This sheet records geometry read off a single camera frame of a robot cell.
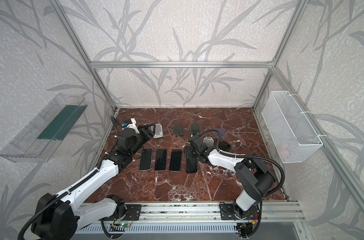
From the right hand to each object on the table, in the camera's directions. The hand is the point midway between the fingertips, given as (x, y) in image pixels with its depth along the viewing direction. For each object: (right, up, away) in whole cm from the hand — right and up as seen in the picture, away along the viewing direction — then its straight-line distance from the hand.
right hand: (188, 146), depth 92 cm
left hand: (-18, +15, -12) cm, 26 cm away
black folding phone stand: (+25, -2, +11) cm, 27 cm away
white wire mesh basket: (+45, +9, -31) cm, 55 cm away
